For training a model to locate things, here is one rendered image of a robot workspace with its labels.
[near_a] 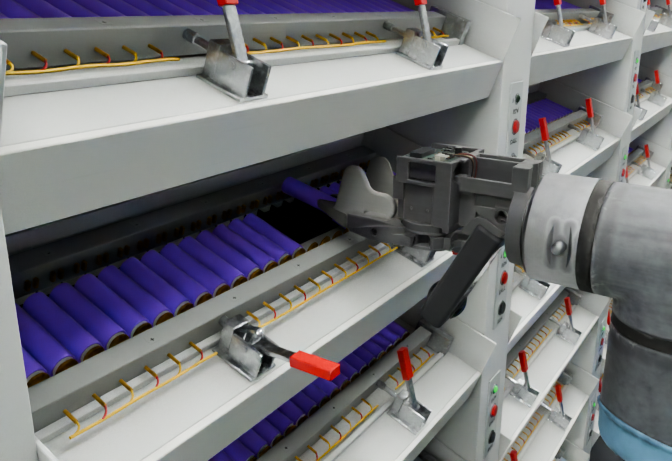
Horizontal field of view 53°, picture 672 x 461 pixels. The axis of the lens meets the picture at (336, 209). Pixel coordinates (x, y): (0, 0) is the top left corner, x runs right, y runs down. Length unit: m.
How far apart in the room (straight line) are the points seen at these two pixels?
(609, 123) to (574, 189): 0.96
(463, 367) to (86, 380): 0.58
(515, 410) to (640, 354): 0.68
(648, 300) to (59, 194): 0.40
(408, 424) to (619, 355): 0.31
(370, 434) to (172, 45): 0.48
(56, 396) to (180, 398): 0.08
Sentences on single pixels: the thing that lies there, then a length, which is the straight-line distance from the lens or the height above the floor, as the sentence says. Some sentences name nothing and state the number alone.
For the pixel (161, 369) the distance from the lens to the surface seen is 0.49.
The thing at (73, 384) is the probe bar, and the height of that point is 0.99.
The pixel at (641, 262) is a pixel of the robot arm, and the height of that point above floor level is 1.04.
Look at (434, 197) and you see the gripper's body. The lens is 0.58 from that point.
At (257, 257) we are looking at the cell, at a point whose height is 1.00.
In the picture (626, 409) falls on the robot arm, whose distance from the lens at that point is 0.59.
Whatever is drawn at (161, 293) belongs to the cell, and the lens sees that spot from 0.53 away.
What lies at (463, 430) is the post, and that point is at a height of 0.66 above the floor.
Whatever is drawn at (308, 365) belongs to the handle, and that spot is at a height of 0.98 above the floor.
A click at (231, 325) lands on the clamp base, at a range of 0.51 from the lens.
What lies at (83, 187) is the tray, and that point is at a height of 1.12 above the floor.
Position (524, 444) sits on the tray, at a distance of 1.47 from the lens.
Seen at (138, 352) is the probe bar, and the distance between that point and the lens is 0.47.
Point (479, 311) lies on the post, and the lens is 0.90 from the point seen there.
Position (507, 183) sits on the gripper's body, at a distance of 0.57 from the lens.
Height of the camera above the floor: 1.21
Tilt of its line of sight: 17 degrees down
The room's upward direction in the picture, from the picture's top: straight up
